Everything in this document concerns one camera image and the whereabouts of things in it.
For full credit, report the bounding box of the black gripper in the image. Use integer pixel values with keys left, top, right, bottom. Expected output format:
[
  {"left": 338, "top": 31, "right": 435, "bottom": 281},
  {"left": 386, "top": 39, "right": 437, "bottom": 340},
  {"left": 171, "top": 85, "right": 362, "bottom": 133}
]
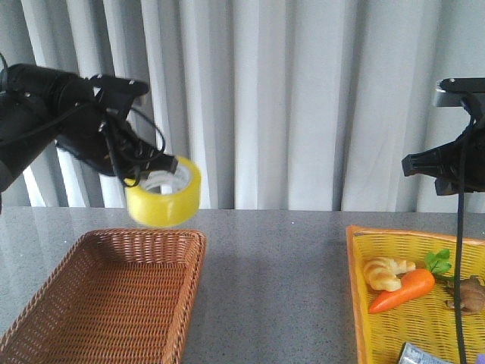
[
  {"left": 55, "top": 81, "right": 178, "bottom": 177},
  {"left": 402, "top": 126, "right": 484, "bottom": 196}
]

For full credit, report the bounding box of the yellow tape roll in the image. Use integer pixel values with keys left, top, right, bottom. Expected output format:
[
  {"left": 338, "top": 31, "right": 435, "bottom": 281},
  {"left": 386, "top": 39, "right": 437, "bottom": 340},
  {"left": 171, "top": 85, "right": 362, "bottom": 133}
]
[{"left": 125, "top": 156, "right": 202, "bottom": 228}]

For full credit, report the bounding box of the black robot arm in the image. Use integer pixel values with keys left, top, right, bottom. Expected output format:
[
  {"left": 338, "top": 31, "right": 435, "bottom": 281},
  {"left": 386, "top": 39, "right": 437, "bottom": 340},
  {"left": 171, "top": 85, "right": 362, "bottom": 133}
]
[{"left": 1, "top": 64, "right": 178, "bottom": 191}]

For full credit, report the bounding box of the orange toy carrot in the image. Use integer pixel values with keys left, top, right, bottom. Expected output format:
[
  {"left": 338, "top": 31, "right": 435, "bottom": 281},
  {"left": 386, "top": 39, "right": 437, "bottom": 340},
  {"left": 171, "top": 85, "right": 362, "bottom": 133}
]
[{"left": 368, "top": 249, "right": 452, "bottom": 314}]

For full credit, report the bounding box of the toy croissant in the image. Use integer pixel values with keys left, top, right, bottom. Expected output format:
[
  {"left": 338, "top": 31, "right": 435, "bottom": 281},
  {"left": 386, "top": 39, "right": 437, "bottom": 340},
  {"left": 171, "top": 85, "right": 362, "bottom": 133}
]
[{"left": 363, "top": 257, "right": 416, "bottom": 292}]

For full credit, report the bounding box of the grey pleated curtain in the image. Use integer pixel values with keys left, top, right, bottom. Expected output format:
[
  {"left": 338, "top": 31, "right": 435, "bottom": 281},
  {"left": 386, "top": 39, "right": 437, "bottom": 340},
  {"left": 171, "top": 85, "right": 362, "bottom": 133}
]
[{"left": 1, "top": 1, "right": 484, "bottom": 212}]

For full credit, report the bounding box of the brown toy frog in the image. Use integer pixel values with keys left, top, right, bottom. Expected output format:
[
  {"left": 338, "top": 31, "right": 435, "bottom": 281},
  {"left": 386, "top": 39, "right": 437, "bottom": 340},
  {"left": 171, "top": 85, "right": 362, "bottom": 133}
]
[{"left": 460, "top": 275, "right": 484, "bottom": 315}]

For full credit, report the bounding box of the brown wicker basket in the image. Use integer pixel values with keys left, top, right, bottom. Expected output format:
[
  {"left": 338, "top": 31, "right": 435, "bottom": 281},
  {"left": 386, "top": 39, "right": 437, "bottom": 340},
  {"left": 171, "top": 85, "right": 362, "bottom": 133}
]
[{"left": 1, "top": 228, "right": 206, "bottom": 363}]

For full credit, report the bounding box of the grey printed packet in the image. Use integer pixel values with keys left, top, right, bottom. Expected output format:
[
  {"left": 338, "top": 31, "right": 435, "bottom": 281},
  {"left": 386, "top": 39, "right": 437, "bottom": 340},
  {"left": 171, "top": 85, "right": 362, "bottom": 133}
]
[{"left": 396, "top": 342, "right": 450, "bottom": 364}]

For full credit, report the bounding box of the purple object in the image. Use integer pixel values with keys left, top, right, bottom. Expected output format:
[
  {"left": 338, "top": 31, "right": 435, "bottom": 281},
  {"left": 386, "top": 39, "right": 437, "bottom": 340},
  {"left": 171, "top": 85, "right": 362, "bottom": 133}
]
[{"left": 475, "top": 353, "right": 485, "bottom": 364}]

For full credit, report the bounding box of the black hanging cable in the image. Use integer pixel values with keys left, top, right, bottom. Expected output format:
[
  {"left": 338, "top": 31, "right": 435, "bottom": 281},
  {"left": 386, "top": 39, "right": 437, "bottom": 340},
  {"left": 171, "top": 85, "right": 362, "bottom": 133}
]
[{"left": 454, "top": 96, "right": 479, "bottom": 364}]

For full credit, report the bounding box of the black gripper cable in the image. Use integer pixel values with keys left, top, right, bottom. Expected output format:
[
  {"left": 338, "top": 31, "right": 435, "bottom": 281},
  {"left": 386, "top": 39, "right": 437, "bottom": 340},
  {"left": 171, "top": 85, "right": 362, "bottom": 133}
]
[{"left": 99, "top": 105, "right": 167, "bottom": 188}]

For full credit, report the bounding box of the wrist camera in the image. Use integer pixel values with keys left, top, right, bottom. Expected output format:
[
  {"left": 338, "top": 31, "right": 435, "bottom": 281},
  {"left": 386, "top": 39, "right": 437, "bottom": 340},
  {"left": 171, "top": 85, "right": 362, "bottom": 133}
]
[
  {"left": 89, "top": 74, "right": 149, "bottom": 118},
  {"left": 433, "top": 77, "right": 484, "bottom": 107}
]

